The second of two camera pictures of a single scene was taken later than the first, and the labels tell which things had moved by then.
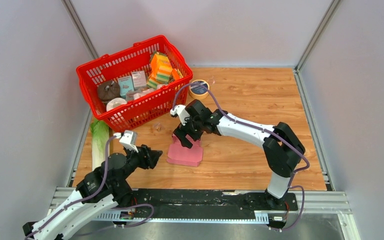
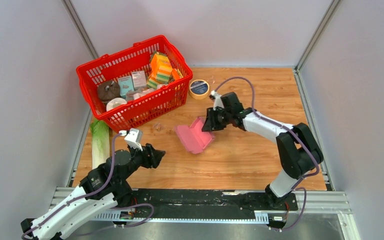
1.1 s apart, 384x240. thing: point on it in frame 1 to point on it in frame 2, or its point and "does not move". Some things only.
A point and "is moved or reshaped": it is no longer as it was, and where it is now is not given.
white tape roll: (114, 102) does not move
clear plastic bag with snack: (157, 126) does not move
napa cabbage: (100, 133) does not move
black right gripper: (181, 132) to (210, 124)
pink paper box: (179, 155) is moved or reshaped
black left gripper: (151, 159) does not move
